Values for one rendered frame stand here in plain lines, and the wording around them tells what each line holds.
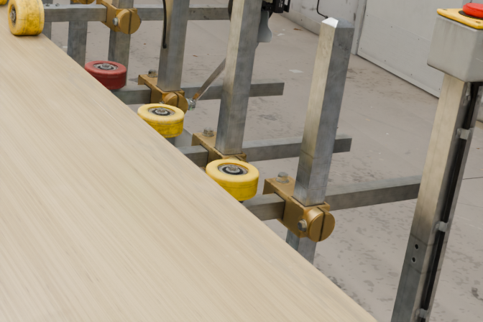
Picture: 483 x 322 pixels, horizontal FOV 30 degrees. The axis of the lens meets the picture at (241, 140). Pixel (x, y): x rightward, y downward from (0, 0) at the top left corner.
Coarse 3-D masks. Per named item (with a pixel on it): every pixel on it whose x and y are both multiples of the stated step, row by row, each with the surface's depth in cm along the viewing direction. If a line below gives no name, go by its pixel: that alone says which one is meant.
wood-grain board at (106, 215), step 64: (0, 64) 168; (64, 64) 173; (0, 128) 139; (64, 128) 142; (128, 128) 146; (0, 192) 118; (64, 192) 121; (128, 192) 123; (192, 192) 126; (0, 256) 103; (64, 256) 105; (128, 256) 107; (192, 256) 109; (256, 256) 111; (0, 320) 91; (64, 320) 93; (128, 320) 94; (192, 320) 96; (256, 320) 97; (320, 320) 99
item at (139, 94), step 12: (180, 84) 184; (192, 84) 185; (216, 84) 187; (252, 84) 191; (264, 84) 192; (276, 84) 194; (120, 96) 176; (132, 96) 177; (144, 96) 178; (192, 96) 184; (204, 96) 186; (216, 96) 187; (252, 96) 192
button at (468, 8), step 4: (468, 4) 105; (472, 4) 105; (476, 4) 106; (480, 4) 106; (464, 8) 105; (468, 8) 104; (472, 8) 104; (476, 8) 104; (480, 8) 104; (464, 12) 105; (468, 12) 104; (472, 12) 104; (476, 12) 103; (480, 12) 103; (472, 16) 104; (476, 16) 104; (480, 16) 103
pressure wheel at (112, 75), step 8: (88, 64) 173; (96, 64) 175; (104, 64) 173; (112, 64) 175; (120, 64) 176; (88, 72) 171; (96, 72) 170; (104, 72) 170; (112, 72) 170; (120, 72) 171; (104, 80) 170; (112, 80) 171; (120, 80) 172; (112, 88) 171
